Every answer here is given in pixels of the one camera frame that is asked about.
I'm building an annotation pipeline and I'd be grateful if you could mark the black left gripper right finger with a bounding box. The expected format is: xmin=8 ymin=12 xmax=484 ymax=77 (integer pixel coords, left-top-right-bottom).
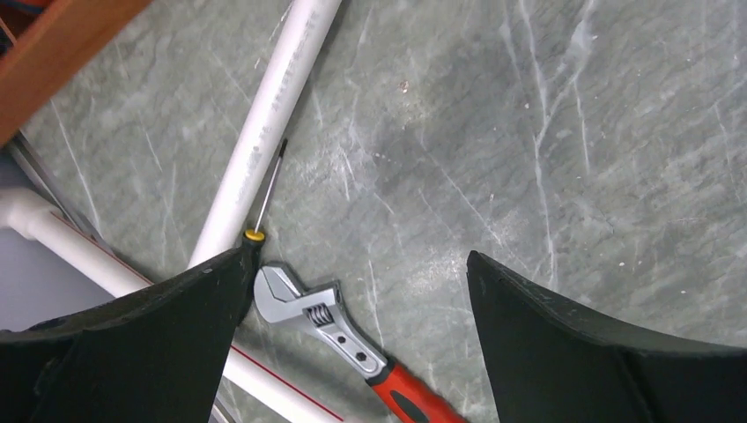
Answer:
xmin=467 ymin=251 xmax=746 ymax=422

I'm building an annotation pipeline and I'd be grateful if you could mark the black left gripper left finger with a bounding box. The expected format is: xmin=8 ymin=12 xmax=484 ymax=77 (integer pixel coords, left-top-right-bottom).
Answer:
xmin=1 ymin=247 xmax=259 ymax=422

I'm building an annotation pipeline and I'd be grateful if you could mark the white PVC floor pipe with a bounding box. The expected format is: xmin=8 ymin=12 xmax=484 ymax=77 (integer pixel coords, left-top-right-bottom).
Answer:
xmin=188 ymin=0 xmax=341 ymax=268

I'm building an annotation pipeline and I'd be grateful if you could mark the orange wooden compartment tray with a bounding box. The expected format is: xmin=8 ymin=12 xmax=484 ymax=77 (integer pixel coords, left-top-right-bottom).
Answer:
xmin=1 ymin=0 xmax=150 ymax=146

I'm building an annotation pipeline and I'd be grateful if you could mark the white PVC frame pipe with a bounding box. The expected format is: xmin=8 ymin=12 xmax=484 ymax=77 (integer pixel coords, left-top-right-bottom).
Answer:
xmin=1 ymin=188 xmax=360 ymax=422

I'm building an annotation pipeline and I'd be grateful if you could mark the red handled adjustable wrench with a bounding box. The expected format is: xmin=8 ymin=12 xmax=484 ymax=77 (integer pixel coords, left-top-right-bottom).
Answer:
xmin=254 ymin=263 xmax=464 ymax=422

